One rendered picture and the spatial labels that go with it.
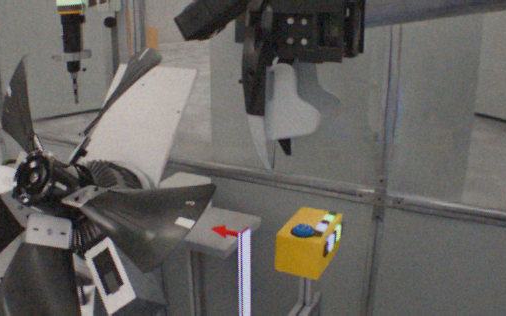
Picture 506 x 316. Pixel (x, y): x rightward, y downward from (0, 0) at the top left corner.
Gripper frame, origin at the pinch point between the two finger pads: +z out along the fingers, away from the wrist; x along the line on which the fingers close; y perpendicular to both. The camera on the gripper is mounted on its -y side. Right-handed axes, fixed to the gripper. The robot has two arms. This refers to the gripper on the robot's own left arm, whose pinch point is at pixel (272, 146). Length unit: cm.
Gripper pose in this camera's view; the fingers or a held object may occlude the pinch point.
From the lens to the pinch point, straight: 46.0
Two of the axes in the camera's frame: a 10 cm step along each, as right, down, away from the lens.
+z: 0.0, 9.4, 3.3
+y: 9.0, 1.4, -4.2
